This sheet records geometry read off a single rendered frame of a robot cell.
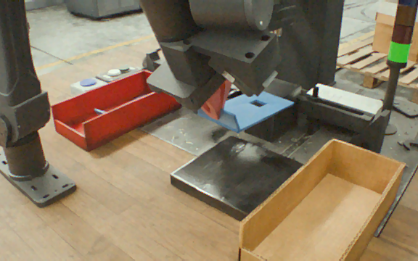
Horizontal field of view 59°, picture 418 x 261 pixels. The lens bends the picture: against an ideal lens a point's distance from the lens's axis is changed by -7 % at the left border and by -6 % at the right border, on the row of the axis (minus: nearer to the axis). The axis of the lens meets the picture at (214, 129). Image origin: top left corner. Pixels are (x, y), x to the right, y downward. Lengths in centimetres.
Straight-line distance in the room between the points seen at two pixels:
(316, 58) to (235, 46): 59
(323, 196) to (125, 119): 40
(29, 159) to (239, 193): 34
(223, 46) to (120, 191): 34
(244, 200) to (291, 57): 49
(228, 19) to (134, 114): 47
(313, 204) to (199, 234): 17
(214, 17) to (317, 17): 58
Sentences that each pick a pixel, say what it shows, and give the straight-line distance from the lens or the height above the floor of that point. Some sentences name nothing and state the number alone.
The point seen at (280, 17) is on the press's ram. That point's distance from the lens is 70.
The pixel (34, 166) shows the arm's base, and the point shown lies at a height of 93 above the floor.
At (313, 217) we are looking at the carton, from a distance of 57.
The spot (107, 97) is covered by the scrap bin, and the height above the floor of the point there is 93.
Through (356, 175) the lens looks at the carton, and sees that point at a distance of 65.
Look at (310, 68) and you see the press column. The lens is 95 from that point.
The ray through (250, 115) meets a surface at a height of 103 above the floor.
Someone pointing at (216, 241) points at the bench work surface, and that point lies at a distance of 53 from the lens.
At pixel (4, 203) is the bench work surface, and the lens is 67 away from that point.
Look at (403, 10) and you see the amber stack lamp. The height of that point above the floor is 115.
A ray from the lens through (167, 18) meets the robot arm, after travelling 38.
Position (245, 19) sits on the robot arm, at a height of 120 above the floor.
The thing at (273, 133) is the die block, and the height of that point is 92.
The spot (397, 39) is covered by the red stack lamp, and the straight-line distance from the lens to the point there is 77.
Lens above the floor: 128
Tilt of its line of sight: 29 degrees down
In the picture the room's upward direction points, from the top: straight up
